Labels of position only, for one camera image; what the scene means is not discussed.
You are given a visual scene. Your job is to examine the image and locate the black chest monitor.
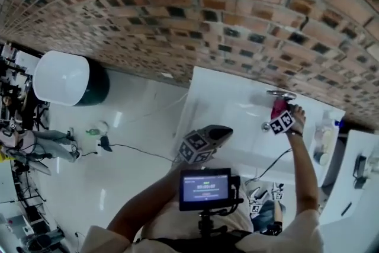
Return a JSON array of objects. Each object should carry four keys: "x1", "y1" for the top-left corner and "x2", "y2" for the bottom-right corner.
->
[{"x1": 179, "y1": 168, "x2": 232, "y2": 212}]

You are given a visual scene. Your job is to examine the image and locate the white sink basin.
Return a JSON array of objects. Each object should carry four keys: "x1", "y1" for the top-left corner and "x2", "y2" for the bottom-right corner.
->
[{"x1": 174, "y1": 65, "x2": 346, "y2": 187}]

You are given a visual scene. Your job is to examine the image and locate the white pump bottle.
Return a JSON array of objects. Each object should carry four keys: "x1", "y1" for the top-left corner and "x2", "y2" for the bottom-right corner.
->
[{"x1": 321, "y1": 111, "x2": 335, "y2": 125}]

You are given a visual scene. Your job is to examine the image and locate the person's right forearm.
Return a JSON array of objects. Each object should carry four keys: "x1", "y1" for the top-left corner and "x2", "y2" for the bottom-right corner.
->
[{"x1": 287, "y1": 132, "x2": 322, "y2": 214}]

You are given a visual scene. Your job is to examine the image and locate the pink cloth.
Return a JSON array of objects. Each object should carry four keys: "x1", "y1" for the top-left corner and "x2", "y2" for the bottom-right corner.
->
[{"x1": 271, "y1": 97, "x2": 290, "y2": 120}]

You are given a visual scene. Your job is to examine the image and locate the dark cup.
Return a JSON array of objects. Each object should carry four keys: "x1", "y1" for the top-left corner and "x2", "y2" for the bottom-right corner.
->
[{"x1": 313, "y1": 150, "x2": 329, "y2": 165}]

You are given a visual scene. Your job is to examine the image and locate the thin black cable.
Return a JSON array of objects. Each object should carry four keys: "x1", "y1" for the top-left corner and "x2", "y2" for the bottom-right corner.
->
[{"x1": 111, "y1": 143, "x2": 181, "y2": 164}]

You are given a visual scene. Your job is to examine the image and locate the person's legs and shoes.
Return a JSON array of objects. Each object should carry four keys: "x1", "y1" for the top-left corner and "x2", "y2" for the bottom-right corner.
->
[{"x1": 245, "y1": 182, "x2": 287, "y2": 236}]

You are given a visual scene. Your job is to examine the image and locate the chrome faucet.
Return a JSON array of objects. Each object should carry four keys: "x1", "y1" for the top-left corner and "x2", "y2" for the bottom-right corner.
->
[{"x1": 266, "y1": 90, "x2": 297, "y2": 101}]

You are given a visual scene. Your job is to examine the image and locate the person's left forearm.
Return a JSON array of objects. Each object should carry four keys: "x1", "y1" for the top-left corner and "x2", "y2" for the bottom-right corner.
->
[{"x1": 106, "y1": 161, "x2": 190, "y2": 235}]

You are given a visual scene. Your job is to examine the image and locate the black power adapter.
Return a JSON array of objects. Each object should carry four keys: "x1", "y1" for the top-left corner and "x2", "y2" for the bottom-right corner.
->
[{"x1": 99, "y1": 135, "x2": 113, "y2": 152}]

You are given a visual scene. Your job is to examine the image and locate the black charger device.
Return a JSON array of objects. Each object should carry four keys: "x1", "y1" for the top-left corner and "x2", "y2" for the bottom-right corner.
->
[{"x1": 354, "y1": 155, "x2": 368, "y2": 178}]

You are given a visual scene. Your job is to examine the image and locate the person's cream t-shirt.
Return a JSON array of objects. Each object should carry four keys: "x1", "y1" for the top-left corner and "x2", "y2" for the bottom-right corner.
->
[{"x1": 88, "y1": 177, "x2": 325, "y2": 253}]

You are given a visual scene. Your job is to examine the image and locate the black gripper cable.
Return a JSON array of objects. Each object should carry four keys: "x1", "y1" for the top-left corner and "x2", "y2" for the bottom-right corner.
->
[{"x1": 245, "y1": 148, "x2": 293, "y2": 184}]

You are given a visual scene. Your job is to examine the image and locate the person's right hand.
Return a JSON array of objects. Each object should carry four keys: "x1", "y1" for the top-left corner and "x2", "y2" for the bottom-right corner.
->
[{"x1": 288, "y1": 104, "x2": 306, "y2": 134}]

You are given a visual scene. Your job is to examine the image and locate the black and white adapter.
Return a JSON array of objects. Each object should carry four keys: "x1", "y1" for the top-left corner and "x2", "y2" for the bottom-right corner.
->
[{"x1": 354, "y1": 176, "x2": 368, "y2": 190}]

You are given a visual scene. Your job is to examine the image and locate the white dark-sided tub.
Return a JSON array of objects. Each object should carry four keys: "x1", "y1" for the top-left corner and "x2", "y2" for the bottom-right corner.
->
[{"x1": 33, "y1": 50, "x2": 111, "y2": 107}]

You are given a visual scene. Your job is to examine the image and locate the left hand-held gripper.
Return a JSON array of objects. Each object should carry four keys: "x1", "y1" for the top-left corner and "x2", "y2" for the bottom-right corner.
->
[{"x1": 179, "y1": 124, "x2": 234, "y2": 164}]

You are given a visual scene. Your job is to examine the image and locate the black monitor mount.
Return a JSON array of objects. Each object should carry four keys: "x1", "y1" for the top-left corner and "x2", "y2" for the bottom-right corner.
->
[{"x1": 198, "y1": 176, "x2": 246, "y2": 239}]

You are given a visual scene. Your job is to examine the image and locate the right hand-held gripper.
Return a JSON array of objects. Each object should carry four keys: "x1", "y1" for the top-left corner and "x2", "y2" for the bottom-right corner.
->
[{"x1": 269, "y1": 103, "x2": 297, "y2": 136}]

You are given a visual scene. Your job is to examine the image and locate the black flat remote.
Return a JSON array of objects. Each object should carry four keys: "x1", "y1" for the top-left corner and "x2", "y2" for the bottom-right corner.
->
[{"x1": 340, "y1": 201, "x2": 353, "y2": 217}]

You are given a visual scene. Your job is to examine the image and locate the black chest harness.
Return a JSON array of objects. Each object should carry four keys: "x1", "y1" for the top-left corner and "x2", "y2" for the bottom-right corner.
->
[{"x1": 139, "y1": 229, "x2": 255, "y2": 253}]

